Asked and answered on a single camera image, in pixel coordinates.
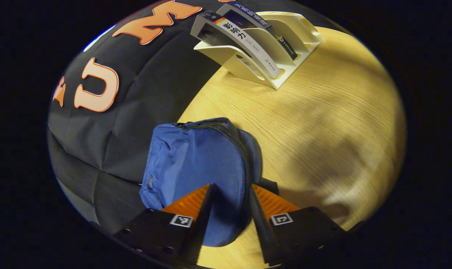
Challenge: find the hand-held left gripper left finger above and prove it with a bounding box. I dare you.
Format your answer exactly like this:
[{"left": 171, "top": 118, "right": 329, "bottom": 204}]
[{"left": 114, "top": 183, "right": 216, "bottom": 264}]

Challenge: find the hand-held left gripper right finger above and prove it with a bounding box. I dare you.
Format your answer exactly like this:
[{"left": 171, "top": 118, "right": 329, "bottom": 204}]
[{"left": 248, "top": 183, "right": 348, "bottom": 266}]

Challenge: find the blue schoolbag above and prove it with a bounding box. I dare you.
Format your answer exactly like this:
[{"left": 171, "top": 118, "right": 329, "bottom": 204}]
[{"left": 139, "top": 117, "right": 279, "bottom": 248}]

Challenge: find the grey portrait cover book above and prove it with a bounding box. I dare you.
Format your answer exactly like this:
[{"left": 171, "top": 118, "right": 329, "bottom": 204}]
[{"left": 190, "top": 10, "right": 282, "bottom": 80}]

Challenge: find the white bookshelf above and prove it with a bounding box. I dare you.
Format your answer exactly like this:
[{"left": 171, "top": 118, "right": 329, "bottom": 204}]
[{"left": 193, "top": 11, "right": 323, "bottom": 91}]

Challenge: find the blue night scene book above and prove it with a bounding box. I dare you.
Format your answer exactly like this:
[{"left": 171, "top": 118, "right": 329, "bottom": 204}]
[{"left": 216, "top": 3, "right": 299, "bottom": 60}]

